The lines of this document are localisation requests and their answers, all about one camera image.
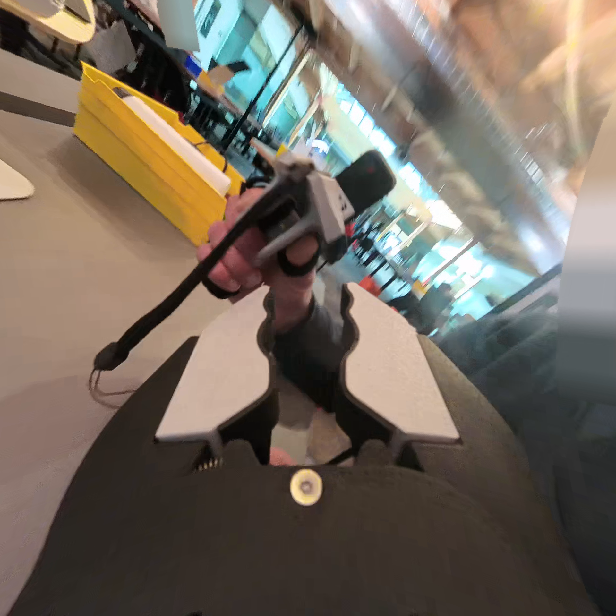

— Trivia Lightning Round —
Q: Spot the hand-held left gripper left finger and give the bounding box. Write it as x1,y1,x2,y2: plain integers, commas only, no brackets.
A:
154,287,280,443

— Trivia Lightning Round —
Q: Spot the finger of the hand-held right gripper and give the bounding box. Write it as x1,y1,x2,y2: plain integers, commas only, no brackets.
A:
273,157,318,198

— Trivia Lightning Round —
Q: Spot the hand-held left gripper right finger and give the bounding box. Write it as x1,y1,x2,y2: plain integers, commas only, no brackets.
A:
335,282,463,445

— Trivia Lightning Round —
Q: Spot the black cable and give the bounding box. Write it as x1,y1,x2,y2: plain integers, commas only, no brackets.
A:
89,188,294,397

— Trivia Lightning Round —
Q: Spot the yellow bin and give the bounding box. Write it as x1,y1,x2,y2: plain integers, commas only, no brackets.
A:
74,61,251,246

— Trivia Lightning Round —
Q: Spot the white roll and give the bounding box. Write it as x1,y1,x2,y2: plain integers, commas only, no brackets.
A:
114,89,234,198

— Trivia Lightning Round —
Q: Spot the black board with wooden rim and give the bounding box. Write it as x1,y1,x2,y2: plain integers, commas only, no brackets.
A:
0,0,97,45

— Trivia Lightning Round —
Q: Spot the black support post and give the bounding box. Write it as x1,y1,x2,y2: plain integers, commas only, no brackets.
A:
220,29,311,155

